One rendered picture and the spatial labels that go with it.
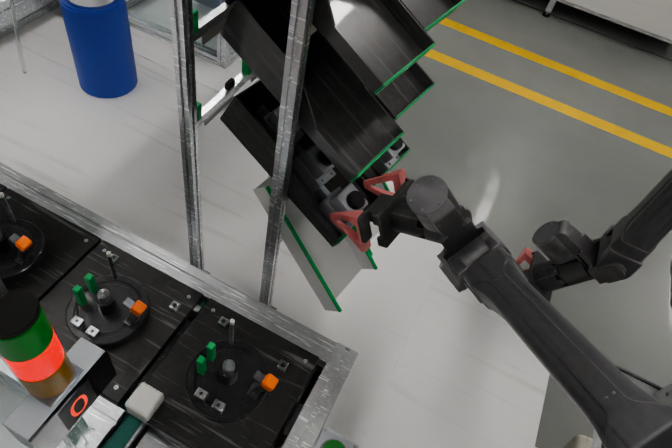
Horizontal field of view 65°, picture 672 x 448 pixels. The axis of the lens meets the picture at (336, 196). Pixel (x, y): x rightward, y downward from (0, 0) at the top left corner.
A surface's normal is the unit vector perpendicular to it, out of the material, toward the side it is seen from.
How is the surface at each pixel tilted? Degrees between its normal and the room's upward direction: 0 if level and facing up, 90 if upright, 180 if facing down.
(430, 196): 37
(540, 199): 0
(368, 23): 25
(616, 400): 52
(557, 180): 0
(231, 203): 0
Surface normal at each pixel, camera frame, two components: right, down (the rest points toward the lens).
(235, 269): 0.16, -0.64
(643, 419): -0.61, -0.72
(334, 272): 0.68, -0.07
